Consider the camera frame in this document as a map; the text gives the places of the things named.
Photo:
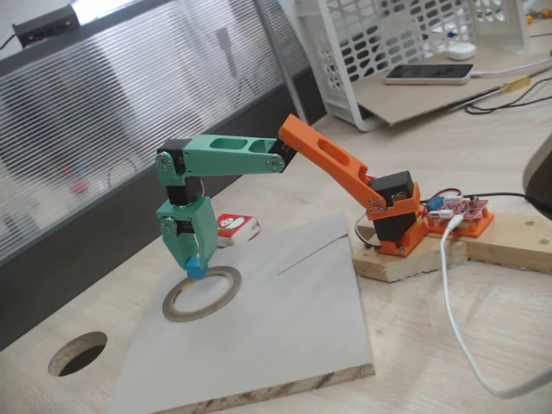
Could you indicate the blue cube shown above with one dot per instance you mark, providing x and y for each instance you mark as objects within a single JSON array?
[{"x": 196, "y": 269}]

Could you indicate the red snowman print box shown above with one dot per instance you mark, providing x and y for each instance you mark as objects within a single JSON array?
[{"x": 237, "y": 226}]

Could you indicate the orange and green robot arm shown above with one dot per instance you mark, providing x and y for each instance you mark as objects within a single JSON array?
[{"x": 323, "y": 151}]

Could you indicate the black depth camera sensor bar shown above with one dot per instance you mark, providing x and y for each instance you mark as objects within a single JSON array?
[{"x": 45, "y": 26}]

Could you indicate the ribbed glass desk partition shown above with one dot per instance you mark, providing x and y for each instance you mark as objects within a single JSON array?
[{"x": 129, "y": 129}]

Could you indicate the grey chipboard panel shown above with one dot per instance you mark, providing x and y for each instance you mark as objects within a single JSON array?
[{"x": 280, "y": 323}]

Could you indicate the wooden base block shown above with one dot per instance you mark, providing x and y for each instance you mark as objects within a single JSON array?
[{"x": 409, "y": 265}]

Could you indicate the white plastic lattice basket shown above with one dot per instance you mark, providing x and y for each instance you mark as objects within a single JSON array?
[{"x": 336, "y": 52}]

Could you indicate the red circuit board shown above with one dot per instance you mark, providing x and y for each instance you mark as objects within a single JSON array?
[{"x": 466, "y": 207}]

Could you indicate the brown cardboard sheet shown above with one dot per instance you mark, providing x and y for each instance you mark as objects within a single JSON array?
[{"x": 431, "y": 101}]

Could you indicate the smartphone with pink case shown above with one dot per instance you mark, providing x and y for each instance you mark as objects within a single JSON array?
[{"x": 431, "y": 73}]

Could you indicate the wooden plank with knots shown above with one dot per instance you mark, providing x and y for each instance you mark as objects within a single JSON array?
[{"x": 509, "y": 241}]

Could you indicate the white earbuds case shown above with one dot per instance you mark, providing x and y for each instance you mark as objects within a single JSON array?
[{"x": 460, "y": 52}]

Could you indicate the grey rounded object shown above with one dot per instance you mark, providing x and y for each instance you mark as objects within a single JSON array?
[{"x": 541, "y": 181}]

